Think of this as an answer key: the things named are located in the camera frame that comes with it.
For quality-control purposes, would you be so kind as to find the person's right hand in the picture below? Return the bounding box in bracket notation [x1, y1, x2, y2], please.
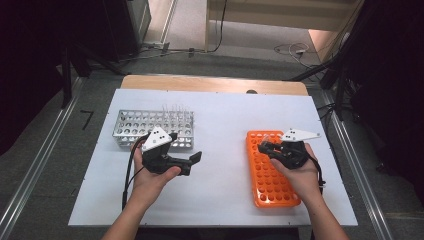
[269, 143, 323, 203]

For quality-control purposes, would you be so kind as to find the black floor cable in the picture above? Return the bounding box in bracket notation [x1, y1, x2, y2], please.
[316, 102, 338, 125]

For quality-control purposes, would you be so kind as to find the aluminium floor rail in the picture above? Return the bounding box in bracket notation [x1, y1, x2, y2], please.
[316, 88, 396, 240]
[0, 75, 86, 236]
[159, 0, 178, 44]

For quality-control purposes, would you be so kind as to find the right hand-held gripper cable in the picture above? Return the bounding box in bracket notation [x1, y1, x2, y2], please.
[308, 154, 327, 196]

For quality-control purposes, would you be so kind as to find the white cable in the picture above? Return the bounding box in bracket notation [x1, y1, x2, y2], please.
[273, 42, 313, 61]

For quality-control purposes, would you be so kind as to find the orange test tube rack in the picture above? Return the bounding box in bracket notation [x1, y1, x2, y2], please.
[245, 129, 302, 209]

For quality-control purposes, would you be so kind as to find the black cabinet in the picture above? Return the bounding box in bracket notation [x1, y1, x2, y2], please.
[99, 0, 152, 63]

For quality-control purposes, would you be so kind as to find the left hand-held gripper cable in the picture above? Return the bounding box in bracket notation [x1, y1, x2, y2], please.
[121, 133, 151, 212]

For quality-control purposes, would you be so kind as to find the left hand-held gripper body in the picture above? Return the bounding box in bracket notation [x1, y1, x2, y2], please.
[141, 125, 194, 177]

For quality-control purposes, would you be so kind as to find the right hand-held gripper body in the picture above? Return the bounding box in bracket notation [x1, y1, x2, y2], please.
[266, 128, 322, 170]

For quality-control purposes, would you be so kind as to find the hand-held gripper cable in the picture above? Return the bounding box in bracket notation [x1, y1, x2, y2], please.
[121, 133, 151, 212]
[308, 154, 327, 196]

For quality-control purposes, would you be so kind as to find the person's left hand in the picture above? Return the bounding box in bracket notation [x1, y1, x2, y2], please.
[132, 141, 183, 205]

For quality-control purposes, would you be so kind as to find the black hanging cable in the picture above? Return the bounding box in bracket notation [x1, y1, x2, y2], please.
[208, 0, 229, 54]

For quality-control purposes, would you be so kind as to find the grey floor cable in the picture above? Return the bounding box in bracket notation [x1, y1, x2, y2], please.
[121, 46, 206, 64]

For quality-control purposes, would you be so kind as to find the dark curtain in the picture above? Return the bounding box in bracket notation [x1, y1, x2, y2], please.
[346, 0, 424, 201]

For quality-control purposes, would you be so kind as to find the black metal stand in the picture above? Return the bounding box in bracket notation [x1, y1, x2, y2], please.
[59, 43, 129, 109]
[283, 0, 371, 121]

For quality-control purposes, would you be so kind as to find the beige wooden furniture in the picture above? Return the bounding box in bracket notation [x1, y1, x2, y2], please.
[203, 0, 366, 64]

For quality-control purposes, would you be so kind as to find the metal test tube rack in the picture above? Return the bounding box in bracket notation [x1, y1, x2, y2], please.
[112, 109, 195, 150]

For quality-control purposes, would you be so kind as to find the white board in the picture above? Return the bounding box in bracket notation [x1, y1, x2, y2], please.
[68, 88, 358, 228]

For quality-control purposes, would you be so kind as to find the wooden table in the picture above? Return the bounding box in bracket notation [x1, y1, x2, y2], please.
[120, 74, 309, 97]

